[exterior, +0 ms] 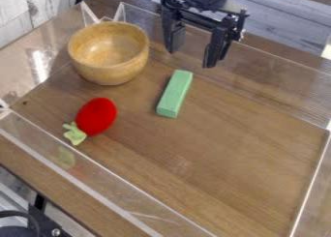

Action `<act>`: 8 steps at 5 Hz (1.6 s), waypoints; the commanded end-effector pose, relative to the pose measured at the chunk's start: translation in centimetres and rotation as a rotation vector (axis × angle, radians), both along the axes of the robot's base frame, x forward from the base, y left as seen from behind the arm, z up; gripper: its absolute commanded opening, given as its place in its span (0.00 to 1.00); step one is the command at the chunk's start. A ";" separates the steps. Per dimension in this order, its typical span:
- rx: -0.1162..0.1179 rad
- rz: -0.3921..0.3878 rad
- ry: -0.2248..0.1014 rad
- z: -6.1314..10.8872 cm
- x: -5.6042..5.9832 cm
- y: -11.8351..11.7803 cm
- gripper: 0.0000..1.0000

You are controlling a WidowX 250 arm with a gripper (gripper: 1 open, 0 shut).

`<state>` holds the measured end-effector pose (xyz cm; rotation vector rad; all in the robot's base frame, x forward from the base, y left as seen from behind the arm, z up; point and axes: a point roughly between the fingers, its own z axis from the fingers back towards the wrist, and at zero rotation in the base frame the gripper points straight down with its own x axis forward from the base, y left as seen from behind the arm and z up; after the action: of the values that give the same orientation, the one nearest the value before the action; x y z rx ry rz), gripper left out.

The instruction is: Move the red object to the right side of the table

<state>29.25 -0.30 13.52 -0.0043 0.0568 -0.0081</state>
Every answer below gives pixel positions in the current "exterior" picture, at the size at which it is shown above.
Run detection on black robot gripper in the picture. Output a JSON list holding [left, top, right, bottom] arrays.
[[160, 0, 249, 68]]

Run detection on red plush strawberry toy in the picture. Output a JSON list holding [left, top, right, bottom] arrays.
[[61, 98, 117, 146]]

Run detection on green rectangular block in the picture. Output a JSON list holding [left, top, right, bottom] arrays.
[[156, 70, 192, 118]]

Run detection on wooden bowl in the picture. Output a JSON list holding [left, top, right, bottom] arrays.
[[66, 21, 149, 85]]

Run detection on clear acrylic tray enclosure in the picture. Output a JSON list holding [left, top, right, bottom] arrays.
[[0, 5, 331, 237]]

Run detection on black clamp mount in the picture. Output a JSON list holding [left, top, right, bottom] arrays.
[[28, 194, 72, 237]]

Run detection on black cable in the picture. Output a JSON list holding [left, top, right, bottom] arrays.
[[0, 210, 42, 237]]

